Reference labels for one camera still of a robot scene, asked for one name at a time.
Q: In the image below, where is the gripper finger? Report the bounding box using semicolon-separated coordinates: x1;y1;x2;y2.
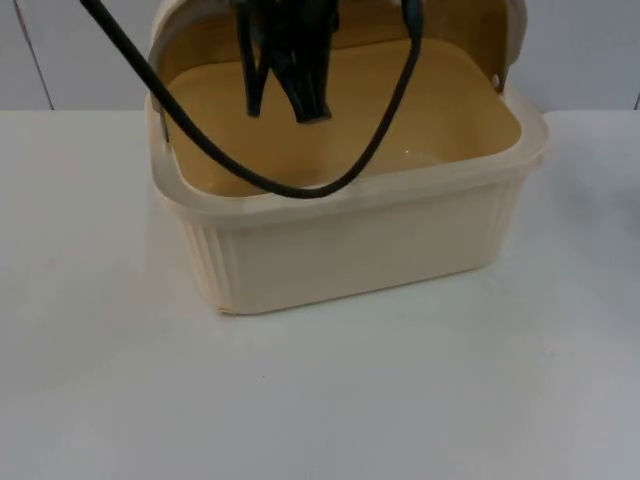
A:
261;20;343;125
238;14;271;118

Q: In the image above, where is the cream box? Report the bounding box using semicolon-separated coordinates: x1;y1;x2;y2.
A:
144;42;550;318

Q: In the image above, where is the black cable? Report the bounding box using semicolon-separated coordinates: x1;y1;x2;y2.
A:
78;0;425;202

